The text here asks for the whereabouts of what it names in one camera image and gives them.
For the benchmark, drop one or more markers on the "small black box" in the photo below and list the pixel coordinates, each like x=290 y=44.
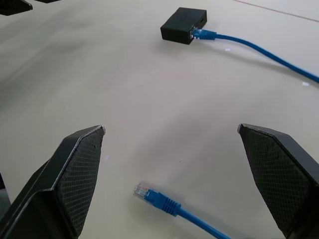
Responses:
x=180 y=23

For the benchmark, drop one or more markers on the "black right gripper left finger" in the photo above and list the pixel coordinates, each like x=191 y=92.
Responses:
x=62 y=189

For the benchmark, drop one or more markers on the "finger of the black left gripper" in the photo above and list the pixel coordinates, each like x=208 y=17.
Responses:
x=46 y=1
x=13 y=7

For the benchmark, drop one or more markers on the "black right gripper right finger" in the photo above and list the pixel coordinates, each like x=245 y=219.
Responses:
x=281 y=174

